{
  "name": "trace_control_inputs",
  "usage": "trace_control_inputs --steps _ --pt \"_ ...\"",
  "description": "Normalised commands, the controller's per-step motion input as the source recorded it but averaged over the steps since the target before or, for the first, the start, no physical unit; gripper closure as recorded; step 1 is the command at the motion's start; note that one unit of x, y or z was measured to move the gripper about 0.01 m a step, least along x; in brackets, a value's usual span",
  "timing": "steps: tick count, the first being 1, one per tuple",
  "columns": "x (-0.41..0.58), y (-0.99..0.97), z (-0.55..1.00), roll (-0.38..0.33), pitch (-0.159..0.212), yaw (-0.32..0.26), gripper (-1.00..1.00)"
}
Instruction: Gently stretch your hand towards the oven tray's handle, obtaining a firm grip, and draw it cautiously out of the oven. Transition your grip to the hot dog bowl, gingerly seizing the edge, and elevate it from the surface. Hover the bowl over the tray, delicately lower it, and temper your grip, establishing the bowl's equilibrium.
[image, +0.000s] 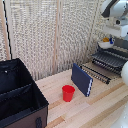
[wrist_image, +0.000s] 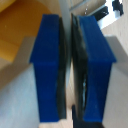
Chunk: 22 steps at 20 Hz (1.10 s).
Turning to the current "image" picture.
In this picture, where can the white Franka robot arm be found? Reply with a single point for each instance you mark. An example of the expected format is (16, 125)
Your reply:
(115, 8)

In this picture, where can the dark blue book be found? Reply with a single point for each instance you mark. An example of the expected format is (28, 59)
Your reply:
(81, 79)

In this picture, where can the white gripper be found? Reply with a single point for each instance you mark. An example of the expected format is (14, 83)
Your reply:
(116, 30)

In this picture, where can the wooden screen post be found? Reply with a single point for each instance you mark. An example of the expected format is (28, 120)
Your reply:
(57, 40)

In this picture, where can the toaster oven door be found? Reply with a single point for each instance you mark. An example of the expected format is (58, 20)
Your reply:
(96, 74)

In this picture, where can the red plastic cup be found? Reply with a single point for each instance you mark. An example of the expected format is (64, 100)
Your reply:
(68, 93)

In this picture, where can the black fabric storage box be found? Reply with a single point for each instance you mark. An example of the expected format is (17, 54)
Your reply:
(16, 93)

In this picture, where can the thin black pole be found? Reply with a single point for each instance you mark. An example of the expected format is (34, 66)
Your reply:
(7, 33)

